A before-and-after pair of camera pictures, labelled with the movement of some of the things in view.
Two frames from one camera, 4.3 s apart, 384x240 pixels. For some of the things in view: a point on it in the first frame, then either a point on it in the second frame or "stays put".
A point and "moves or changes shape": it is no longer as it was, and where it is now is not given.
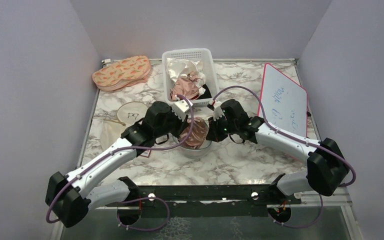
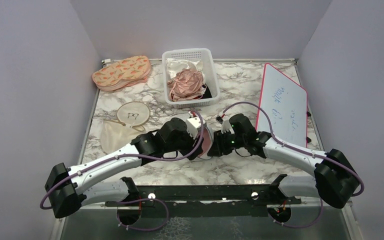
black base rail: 206,202 stays put
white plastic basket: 205,56 stays put
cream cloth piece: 128,115 stays put
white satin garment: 178,69 stays put
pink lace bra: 197,134 moves or changes shape
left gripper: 181,125 to 192,144
